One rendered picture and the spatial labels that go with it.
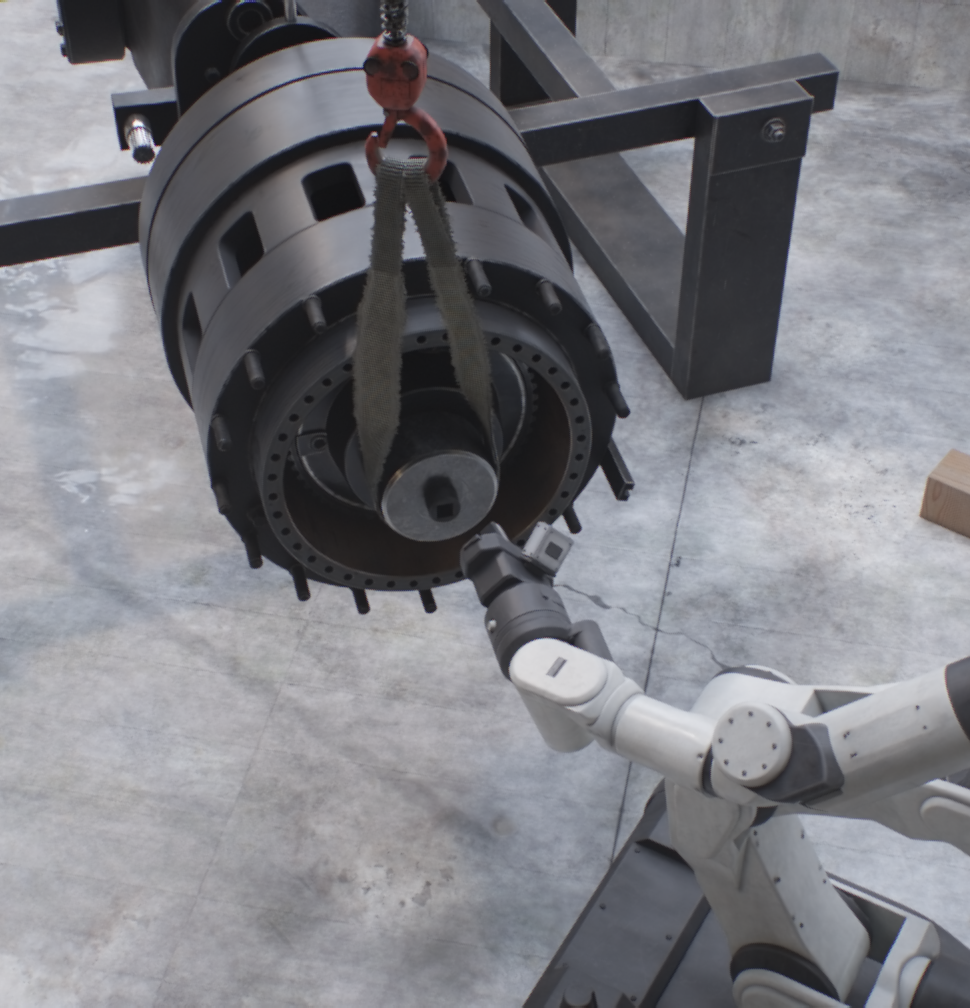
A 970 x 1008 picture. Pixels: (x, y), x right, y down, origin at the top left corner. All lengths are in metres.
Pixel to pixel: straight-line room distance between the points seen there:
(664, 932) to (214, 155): 1.18
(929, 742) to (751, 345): 2.10
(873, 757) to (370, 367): 0.73
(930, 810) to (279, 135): 1.11
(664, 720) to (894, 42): 3.18
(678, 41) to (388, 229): 2.95
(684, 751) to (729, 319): 1.94
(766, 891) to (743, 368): 1.62
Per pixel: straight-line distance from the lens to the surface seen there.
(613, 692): 1.84
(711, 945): 2.62
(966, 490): 3.45
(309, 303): 2.11
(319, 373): 2.11
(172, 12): 2.95
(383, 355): 2.06
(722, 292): 3.60
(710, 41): 4.84
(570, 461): 2.28
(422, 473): 2.15
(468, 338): 2.07
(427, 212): 1.93
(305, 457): 2.29
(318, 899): 2.86
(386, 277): 2.00
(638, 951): 2.57
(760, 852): 2.30
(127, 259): 4.16
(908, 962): 2.43
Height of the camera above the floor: 2.29
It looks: 42 degrees down
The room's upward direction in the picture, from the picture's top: straight up
